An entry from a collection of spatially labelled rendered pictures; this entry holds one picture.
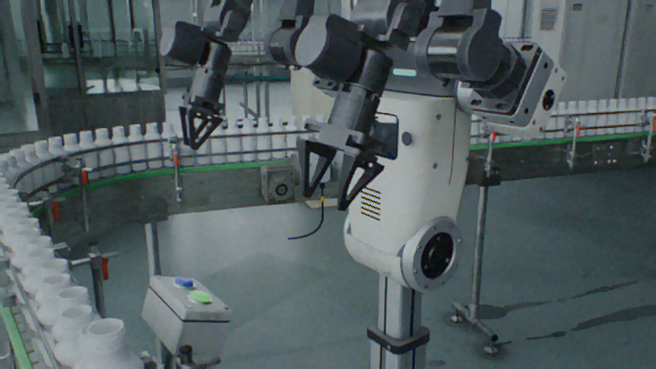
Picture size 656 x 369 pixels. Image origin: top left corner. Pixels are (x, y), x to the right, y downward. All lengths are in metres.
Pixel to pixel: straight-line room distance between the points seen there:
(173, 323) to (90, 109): 4.98
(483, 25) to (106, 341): 0.61
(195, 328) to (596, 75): 6.15
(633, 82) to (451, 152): 6.08
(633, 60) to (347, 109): 6.41
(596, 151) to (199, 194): 1.89
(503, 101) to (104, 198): 1.49
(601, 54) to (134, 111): 4.91
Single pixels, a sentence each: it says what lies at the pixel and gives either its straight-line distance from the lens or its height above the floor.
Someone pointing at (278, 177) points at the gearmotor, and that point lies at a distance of 2.08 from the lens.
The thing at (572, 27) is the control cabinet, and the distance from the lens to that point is 6.41.
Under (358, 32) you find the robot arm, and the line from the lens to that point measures 0.70.
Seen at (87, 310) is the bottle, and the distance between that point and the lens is 0.78.
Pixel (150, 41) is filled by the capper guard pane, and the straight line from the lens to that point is 5.90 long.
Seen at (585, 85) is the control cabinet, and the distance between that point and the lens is 6.61.
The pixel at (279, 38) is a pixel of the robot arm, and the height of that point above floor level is 1.48.
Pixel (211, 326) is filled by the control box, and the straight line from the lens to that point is 0.85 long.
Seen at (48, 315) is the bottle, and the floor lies 1.12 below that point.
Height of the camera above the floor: 1.50
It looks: 16 degrees down
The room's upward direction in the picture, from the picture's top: straight up
